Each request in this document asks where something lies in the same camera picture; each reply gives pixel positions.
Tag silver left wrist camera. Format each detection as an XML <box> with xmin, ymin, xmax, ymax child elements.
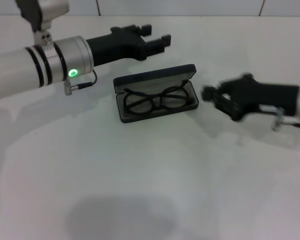
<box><xmin>14</xmin><ymin>0</ymin><xmax>71</xmax><ymax>50</ymax></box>

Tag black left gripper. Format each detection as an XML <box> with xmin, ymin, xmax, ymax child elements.
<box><xmin>86</xmin><ymin>23</ymin><xmax>171</xmax><ymax>68</ymax></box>

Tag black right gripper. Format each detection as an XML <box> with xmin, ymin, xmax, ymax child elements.
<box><xmin>201</xmin><ymin>73</ymin><xmax>300</xmax><ymax>123</ymax></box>

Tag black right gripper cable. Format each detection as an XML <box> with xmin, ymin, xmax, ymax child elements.
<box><xmin>272</xmin><ymin>106</ymin><xmax>300</xmax><ymax>132</ymax></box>

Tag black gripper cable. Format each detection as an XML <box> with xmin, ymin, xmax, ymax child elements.
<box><xmin>272</xmin><ymin>106</ymin><xmax>300</xmax><ymax>132</ymax></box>
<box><xmin>63</xmin><ymin>69</ymin><xmax>98</xmax><ymax>96</ymax></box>

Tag black round glasses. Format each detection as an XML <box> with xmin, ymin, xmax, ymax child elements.
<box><xmin>123</xmin><ymin>79</ymin><xmax>192</xmax><ymax>116</ymax></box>

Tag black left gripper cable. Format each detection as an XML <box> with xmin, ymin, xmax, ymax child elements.
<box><xmin>63</xmin><ymin>69</ymin><xmax>98</xmax><ymax>96</ymax></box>

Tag black glasses case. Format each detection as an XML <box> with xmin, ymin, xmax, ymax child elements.
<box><xmin>113</xmin><ymin>64</ymin><xmax>200</xmax><ymax>123</ymax></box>

